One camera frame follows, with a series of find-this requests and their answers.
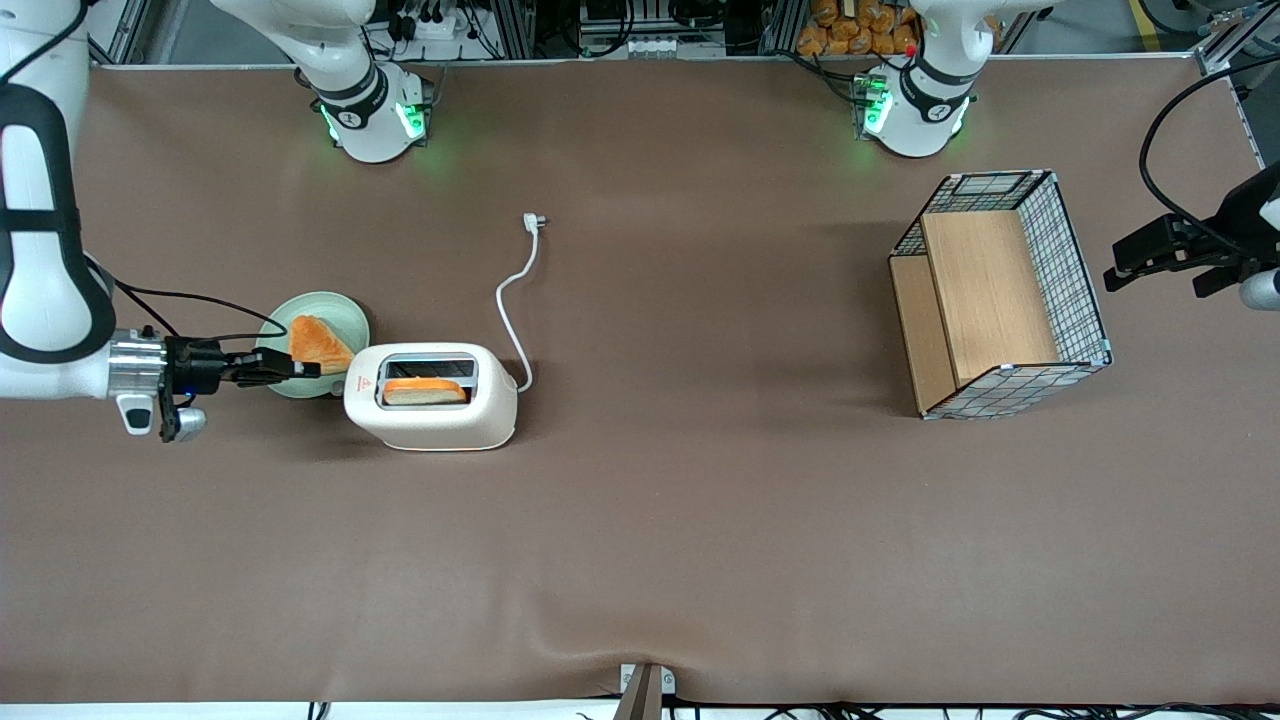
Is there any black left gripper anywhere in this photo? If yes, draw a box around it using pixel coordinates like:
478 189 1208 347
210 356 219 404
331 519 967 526
1104 165 1280 299

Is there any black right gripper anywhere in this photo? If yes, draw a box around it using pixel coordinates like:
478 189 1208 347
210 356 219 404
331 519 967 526
164 337 322 398

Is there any white two-slot toaster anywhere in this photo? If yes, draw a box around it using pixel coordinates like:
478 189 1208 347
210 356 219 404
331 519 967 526
330 342 519 453

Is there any bread slice in toaster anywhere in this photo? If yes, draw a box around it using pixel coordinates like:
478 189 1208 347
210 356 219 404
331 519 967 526
382 377 469 406

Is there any triangular toasted bread slice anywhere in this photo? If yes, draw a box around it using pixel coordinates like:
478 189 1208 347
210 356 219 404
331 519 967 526
288 315 357 377

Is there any pale green round plate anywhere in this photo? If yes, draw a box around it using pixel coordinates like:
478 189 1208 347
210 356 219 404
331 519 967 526
254 291 371 400

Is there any wooden step shelf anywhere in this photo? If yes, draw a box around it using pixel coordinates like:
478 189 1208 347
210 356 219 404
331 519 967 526
890 210 1061 413

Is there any white power strip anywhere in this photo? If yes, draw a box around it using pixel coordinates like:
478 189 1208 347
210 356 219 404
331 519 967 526
398 8 473 43

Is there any bag of orange buns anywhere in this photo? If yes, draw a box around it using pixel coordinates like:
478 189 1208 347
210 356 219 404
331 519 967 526
797 0 921 57

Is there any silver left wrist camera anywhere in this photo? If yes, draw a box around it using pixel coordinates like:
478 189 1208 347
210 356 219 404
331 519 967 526
1239 267 1280 312

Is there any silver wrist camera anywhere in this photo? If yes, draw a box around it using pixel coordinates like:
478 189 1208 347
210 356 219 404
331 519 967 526
1239 267 1280 312
116 393 209 444

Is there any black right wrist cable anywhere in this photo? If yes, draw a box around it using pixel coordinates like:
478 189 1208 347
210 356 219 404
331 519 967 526
84 252 291 349

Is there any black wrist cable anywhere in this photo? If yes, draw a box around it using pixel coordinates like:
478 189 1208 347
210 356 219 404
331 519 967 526
84 252 291 349
1139 62 1280 253

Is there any black wire mesh basket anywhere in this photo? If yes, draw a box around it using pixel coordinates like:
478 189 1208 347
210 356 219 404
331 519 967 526
889 169 1113 421

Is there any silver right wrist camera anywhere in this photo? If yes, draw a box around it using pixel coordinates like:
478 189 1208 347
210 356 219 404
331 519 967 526
116 393 209 444

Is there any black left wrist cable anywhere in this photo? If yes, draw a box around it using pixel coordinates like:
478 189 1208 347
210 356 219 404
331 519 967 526
1139 62 1280 253

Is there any white toaster power cord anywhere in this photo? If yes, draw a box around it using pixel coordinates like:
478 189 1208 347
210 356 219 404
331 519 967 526
496 212 549 393

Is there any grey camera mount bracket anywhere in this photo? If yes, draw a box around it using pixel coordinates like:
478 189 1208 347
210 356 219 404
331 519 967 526
613 662 677 720

